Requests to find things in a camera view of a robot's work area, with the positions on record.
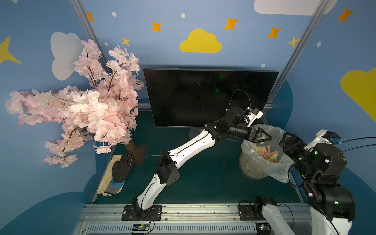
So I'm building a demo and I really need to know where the black computer monitor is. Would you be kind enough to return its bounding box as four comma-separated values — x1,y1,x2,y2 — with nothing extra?
144,69,279,127

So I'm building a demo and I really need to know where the aluminium frame post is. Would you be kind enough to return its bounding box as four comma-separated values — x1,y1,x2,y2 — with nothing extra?
264,0,331,111
70,0,109,73

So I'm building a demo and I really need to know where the green circuit board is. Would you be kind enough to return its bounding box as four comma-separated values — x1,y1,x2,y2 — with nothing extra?
256,223,271,235
132,223,150,233

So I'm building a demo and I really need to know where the pink cherry blossom tree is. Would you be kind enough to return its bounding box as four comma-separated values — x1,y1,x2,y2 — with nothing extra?
5,39,144,168

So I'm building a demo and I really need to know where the black work glove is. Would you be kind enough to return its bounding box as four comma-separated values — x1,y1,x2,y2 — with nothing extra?
104,151,136,195

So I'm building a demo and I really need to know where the right aluminium frame post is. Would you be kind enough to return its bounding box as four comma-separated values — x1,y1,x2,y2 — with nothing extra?
264,0,331,111

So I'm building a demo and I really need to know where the round grey monitor stand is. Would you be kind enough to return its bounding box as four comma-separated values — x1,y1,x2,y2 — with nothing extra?
189,128,204,140

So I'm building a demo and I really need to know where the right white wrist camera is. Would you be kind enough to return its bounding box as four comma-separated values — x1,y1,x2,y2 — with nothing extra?
304,129,341,151

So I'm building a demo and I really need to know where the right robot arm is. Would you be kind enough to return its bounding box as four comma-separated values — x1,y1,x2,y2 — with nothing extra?
279,130,355,235

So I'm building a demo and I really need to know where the right green circuit board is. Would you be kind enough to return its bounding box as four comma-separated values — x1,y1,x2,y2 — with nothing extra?
256,223,271,235

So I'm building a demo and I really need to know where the bin with plastic bag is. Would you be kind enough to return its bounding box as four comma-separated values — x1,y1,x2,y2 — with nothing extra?
239,124,293,184

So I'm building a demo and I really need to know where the pile of discarded sticky notes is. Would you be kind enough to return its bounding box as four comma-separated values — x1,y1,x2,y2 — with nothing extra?
254,145,279,163

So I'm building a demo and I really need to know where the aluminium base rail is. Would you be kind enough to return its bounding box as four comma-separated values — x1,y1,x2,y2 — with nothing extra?
71,203,328,235

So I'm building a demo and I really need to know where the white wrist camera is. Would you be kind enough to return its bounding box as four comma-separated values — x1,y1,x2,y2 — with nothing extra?
245,107,263,127
304,129,341,151

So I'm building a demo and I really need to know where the left aluminium frame post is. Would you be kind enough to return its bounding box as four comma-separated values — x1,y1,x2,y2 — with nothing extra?
70,0,109,73

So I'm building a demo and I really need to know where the left green circuit board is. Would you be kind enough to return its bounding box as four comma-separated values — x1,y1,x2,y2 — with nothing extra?
132,223,150,233

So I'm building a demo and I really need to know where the beige work glove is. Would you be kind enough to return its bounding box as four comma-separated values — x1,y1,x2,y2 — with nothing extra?
97,155,121,196

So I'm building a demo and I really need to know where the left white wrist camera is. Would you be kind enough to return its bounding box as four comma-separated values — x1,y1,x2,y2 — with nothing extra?
245,107,263,127

